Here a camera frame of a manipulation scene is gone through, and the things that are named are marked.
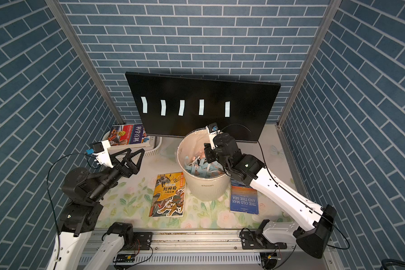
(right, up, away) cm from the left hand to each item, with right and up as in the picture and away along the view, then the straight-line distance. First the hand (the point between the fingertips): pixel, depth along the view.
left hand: (142, 151), depth 60 cm
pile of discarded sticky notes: (+19, -10, +24) cm, 33 cm away
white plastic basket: (-10, +2, +43) cm, 44 cm away
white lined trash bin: (+23, -12, +3) cm, 25 cm away
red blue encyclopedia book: (-24, +6, +39) cm, 46 cm away
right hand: (+24, +2, +10) cm, 26 cm away
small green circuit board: (-12, -47, +11) cm, 50 cm away
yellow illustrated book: (+3, -26, +24) cm, 36 cm away
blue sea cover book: (+42, -27, +25) cm, 55 cm away
